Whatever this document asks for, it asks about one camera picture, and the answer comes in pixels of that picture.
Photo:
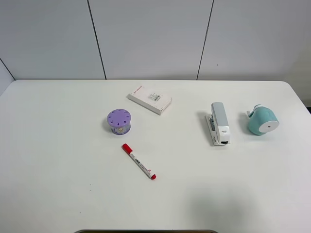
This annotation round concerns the teal pencil sharpener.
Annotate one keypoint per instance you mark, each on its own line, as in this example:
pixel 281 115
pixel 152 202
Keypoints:
pixel 261 120

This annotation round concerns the white and grey stapler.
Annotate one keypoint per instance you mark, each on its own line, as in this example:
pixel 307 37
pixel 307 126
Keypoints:
pixel 218 125

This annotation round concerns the white rectangular cardboard box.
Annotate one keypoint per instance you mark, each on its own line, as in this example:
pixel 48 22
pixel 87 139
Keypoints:
pixel 150 99

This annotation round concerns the purple round air freshener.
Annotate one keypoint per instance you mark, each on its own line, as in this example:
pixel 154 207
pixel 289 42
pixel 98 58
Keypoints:
pixel 119 121

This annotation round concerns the red and white marker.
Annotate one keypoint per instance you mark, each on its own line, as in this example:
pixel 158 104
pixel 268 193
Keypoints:
pixel 146 171

